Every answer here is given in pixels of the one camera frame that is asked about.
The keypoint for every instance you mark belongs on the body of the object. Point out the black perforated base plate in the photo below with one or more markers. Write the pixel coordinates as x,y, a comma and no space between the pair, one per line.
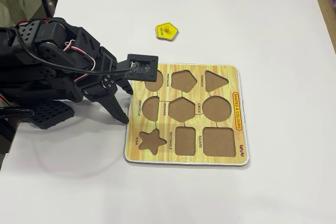
51,113

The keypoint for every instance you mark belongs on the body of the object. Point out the wooden shape puzzle board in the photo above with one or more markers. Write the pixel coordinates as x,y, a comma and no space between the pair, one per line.
189,90

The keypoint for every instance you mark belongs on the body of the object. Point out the yellow pentagon puzzle piece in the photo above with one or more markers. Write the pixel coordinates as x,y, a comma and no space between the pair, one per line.
170,35

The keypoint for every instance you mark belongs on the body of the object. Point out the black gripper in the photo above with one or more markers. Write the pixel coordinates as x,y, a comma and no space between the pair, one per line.
108,84

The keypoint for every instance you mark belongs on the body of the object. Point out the metal bottle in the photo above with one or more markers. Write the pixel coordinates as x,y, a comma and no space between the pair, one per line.
48,2

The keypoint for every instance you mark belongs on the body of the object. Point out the black square wrist camera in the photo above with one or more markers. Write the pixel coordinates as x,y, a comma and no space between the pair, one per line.
143,68

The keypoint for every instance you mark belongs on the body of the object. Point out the black glossy clamp bar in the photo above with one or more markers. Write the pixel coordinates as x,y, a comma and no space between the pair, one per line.
15,112

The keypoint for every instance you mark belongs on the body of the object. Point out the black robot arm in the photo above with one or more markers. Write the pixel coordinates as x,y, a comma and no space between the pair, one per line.
29,51

